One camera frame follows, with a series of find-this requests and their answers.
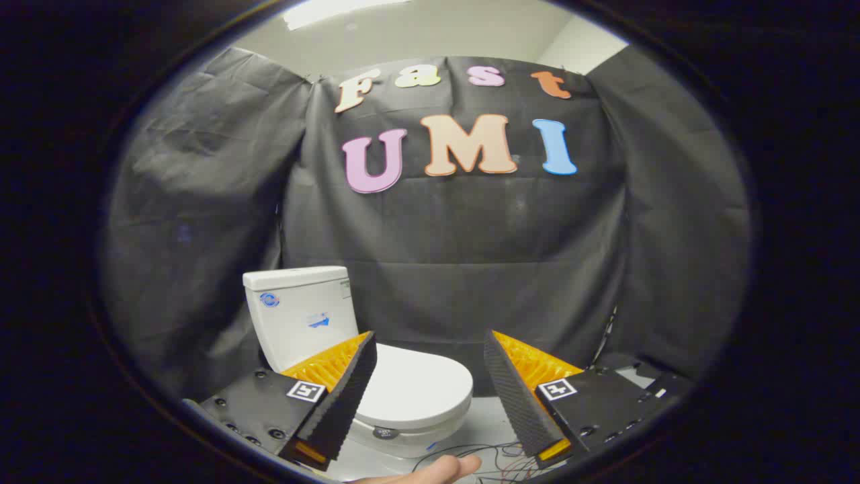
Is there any black backdrop cloth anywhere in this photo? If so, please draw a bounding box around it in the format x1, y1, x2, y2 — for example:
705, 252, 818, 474
101, 46, 752, 404

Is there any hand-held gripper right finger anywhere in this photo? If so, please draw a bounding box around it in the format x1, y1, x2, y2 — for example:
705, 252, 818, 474
484, 329, 673, 470

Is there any white toilet lid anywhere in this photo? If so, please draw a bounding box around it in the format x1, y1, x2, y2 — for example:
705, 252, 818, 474
355, 343, 474, 431

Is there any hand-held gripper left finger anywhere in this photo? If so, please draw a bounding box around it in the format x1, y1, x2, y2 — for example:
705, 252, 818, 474
199, 331, 378, 471

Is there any tangle of thin cables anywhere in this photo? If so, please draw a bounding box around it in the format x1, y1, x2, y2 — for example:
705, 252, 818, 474
411, 440, 542, 484

